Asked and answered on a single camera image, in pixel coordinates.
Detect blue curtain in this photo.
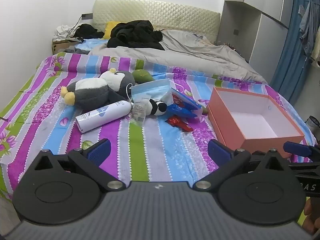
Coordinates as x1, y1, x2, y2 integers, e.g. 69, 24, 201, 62
270, 0, 320, 105

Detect grey penguin plush toy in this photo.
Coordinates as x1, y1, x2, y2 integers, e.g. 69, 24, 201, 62
60, 68, 135, 108

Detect blue snack packet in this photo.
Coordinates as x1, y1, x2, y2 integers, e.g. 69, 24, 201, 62
166, 104, 198, 119

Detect dark round object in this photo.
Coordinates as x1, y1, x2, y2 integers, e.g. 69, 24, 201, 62
306, 116, 320, 130

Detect grey duvet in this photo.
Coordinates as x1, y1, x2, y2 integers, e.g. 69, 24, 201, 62
89, 29, 268, 84

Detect black cable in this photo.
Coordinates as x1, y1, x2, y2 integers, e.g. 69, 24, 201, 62
66, 15, 83, 39

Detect hanging denim clothes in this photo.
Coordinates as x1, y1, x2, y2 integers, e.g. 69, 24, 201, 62
299, 0, 320, 63

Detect black cloth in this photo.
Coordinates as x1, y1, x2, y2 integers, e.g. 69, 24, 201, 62
74, 24, 104, 40

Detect black clothing pile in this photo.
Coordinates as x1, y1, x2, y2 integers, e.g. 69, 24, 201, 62
107, 20, 165, 50

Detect pink cardboard box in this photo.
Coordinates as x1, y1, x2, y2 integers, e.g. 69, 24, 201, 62
206, 87, 305, 158

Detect white crumpled cloth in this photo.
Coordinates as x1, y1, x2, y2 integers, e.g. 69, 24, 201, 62
53, 24, 80, 42

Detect cream quilted headboard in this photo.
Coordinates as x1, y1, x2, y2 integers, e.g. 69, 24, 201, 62
92, 0, 221, 44

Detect red snack packet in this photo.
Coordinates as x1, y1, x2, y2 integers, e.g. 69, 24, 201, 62
165, 115, 194, 132

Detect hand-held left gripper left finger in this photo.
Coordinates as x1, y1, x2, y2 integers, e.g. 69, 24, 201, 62
32, 138, 127, 191

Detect grey wardrobe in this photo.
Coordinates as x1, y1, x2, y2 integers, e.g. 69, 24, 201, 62
216, 0, 297, 63

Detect green embroidered plush toy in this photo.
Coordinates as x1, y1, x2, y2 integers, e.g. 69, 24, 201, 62
132, 69, 156, 84

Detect brown cardboard box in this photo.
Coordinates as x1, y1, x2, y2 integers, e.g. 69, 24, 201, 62
52, 39, 80, 55

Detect person's right hand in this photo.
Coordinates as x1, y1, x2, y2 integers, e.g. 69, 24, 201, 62
301, 199, 320, 235

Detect light blue cloth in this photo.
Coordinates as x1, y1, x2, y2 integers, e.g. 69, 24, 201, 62
75, 39, 110, 53

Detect beige cloth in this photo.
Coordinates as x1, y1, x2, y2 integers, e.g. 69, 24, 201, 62
192, 34, 214, 46

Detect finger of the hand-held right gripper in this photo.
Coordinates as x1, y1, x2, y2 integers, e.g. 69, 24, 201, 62
283, 141, 320, 158

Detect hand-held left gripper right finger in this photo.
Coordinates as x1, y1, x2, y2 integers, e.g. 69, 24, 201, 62
194, 139, 290, 190

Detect yellow pillow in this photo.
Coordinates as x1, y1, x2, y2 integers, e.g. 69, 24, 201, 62
104, 21, 120, 40

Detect blue and red flat packet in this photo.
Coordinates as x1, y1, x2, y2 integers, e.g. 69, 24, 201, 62
171, 88, 202, 110

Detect white spray bottle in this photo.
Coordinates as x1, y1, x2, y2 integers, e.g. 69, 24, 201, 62
76, 100, 132, 133

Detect blue face mask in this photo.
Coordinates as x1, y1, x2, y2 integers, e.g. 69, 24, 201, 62
126, 78, 175, 105

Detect clear labelled packet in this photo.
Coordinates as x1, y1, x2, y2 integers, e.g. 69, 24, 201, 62
131, 96, 150, 125

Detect small panda plush toy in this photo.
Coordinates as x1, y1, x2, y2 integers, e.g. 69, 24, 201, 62
146, 99, 168, 116

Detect dark grey cloth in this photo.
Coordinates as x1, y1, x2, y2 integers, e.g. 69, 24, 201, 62
64, 47, 90, 55

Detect striped floral bed sheet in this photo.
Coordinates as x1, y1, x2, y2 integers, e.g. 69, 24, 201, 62
0, 52, 317, 200

